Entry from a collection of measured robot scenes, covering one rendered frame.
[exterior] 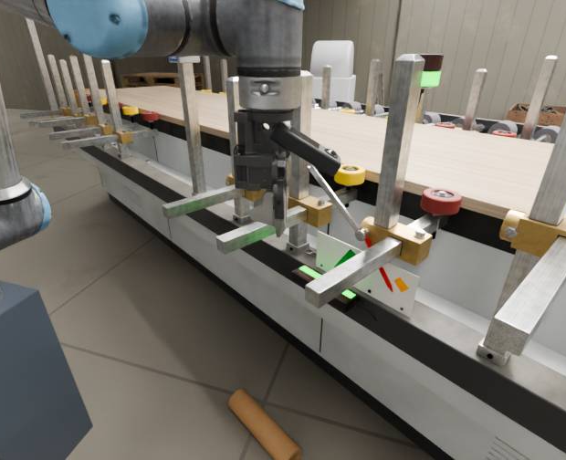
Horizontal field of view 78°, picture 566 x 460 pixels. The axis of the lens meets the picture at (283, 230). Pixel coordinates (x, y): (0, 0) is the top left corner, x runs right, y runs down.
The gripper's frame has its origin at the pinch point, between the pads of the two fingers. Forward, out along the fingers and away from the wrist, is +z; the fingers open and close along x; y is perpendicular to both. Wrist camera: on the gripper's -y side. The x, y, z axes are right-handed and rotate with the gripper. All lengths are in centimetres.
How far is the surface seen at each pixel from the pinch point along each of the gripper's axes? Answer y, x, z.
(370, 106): -30, -145, -1
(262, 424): 8, -18, 83
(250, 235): 8.0, -10.1, 7.0
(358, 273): -13.2, 3.5, 5.5
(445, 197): -32.8, -20.0, 0.2
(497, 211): -43.0, -17.4, 1.7
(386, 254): -18.8, -2.9, 5.2
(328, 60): -6, -407, -16
